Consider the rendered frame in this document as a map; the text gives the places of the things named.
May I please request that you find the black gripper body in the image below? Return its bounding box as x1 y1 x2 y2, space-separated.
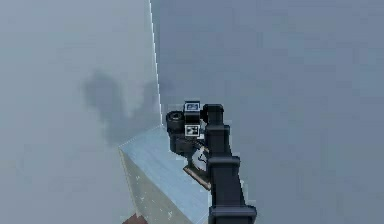
165 110 201 156

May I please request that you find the pale blue tall cupboard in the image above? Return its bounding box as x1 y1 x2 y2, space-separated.
117 124 249 224

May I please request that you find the brown based small ornament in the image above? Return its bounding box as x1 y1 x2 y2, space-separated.
182 146 213 192

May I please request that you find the red brown block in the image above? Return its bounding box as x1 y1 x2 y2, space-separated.
121 212 150 224

